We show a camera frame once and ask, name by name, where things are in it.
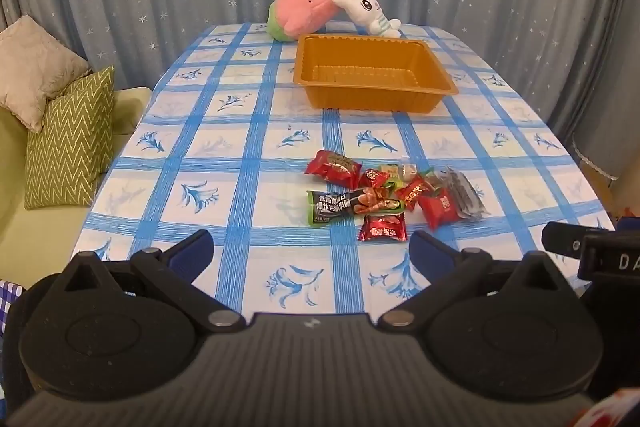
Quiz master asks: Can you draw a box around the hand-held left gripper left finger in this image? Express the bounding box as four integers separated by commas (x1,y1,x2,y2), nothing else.
59,229,246,334

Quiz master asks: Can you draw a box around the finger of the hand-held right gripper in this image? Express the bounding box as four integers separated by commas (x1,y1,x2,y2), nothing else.
541,220,584,259

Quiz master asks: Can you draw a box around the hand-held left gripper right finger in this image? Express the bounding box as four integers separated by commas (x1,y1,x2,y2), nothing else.
377,229,569,334

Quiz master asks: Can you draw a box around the red snack packet white label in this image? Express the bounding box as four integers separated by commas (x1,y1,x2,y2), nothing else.
417,188,462,232

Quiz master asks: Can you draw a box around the red snack packet gold label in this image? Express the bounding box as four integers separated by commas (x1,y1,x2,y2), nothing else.
357,212,407,243

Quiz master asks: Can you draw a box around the orange-red snack packet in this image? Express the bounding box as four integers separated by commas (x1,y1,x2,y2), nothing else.
396,177,432,212

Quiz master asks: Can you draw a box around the clear dark snack packet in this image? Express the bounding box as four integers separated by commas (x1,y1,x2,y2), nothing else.
434,166,489,222

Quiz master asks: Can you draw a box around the green black snack packet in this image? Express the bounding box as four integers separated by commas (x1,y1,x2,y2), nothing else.
306,187,406,228

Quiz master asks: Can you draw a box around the small red snack packet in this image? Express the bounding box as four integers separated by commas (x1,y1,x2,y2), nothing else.
359,169,392,191

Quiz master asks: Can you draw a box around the red snack packet dark label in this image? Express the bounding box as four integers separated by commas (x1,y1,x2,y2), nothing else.
305,150,364,190

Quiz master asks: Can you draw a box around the orange plastic tray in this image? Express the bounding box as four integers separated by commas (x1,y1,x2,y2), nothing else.
292,34,460,113

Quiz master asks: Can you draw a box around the blue checked floral tablecloth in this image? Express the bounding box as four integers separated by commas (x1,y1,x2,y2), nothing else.
70,22,617,320

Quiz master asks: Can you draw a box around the red white printed cloth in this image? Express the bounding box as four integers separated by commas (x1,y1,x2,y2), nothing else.
570,386,640,427

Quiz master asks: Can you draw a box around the green zigzag cushion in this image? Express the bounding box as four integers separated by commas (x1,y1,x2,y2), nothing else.
24,66,116,210

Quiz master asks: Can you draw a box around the light green sofa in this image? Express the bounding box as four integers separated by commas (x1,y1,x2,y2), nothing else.
0,87,153,290

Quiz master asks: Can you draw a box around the lace-trimmed grey curtain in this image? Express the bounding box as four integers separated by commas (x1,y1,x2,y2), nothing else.
570,0,640,182

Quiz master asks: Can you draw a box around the blue checked cloth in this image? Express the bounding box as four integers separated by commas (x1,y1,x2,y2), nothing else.
0,279,25,340

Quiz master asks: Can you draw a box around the beige cushion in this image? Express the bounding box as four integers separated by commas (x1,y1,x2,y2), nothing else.
0,15,94,133

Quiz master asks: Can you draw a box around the white bunny plush toy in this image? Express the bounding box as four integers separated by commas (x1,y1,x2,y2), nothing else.
331,0,403,39

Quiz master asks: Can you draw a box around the pink plush toy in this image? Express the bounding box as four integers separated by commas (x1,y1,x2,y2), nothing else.
267,0,357,42

